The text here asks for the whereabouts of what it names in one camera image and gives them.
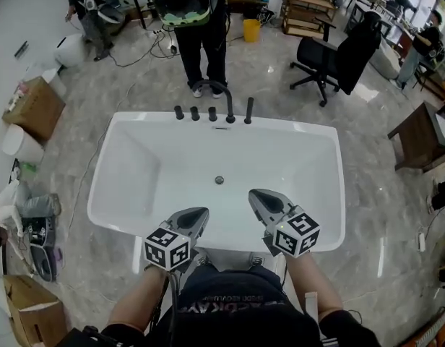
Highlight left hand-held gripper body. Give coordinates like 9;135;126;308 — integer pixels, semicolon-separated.
142;206;210;273

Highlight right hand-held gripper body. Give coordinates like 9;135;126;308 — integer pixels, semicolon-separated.
248;188;321;260

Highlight white bathtub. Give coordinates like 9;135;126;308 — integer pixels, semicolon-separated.
87;111;347;254

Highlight person's left forearm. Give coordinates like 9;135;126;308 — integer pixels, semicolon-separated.
106;264;173;335

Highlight person's right forearm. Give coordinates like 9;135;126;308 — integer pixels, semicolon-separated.
284;250;345;318

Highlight person's black shirt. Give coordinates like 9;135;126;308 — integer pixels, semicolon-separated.
99;265;384;347

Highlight black bag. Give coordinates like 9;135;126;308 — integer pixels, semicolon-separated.
21;216;64;282

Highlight black hand shower wand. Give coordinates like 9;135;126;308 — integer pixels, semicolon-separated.
243;97;255;125

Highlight grey jeans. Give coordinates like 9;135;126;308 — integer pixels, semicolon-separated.
15;192;62;219

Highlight open cardboard box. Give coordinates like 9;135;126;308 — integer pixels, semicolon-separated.
1;274;69;347

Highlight dark wooden side table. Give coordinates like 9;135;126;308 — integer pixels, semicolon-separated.
386;100;445;174

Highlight white cylindrical bin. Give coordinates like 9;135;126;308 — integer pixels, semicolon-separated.
1;124;46;164

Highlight black office chair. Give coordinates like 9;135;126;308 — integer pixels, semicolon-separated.
288;34;353;108

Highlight closed cardboard box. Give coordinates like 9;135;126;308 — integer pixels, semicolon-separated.
1;75;66;141

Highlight black jacket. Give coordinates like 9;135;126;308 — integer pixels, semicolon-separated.
337;10;383;96

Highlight yellow bucket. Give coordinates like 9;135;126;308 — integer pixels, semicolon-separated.
242;18;262;43

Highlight wooden shelf rack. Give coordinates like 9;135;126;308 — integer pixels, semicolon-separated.
281;0;338;40

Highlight green and black backpack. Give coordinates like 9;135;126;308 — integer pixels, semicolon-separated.
150;0;219;27

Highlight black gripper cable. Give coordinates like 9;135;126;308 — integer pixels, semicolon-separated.
166;270;181;327

